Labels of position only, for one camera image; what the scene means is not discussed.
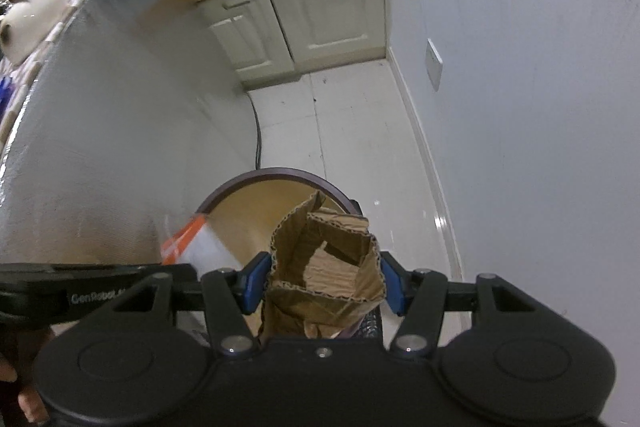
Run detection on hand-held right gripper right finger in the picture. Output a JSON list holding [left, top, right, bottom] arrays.
[[379, 251, 551, 356]]

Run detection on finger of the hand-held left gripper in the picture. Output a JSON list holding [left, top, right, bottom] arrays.
[[55, 263, 201, 283]]

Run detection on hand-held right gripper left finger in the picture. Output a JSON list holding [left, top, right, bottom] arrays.
[[100, 251, 273, 359]]

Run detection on white packet with orange stripes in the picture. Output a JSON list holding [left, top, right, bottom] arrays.
[[159, 214, 246, 280]]

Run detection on brown cardboard piece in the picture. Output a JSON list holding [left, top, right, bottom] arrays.
[[257, 191, 388, 340]]

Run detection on round tan waste bin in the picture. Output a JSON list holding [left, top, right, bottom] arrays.
[[192, 167, 385, 343]]

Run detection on person's left hand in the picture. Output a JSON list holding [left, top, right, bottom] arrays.
[[0, 326, 55, 427]]

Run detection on silver-sided table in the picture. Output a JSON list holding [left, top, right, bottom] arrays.
[[0, 0, 262, 267]]

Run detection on cream cabinet door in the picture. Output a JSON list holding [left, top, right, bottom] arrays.
[[197, 0, 296, 82], [265, 0, 388, 64]]

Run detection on white cat plush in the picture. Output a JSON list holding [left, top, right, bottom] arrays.
[[0, 0, 68, 68]]

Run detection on black floor cable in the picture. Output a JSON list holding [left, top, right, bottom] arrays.
[[246, 91, 264, 170]]

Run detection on white wall socket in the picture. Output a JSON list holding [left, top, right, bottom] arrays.
[[425, 38, 443, 92]]

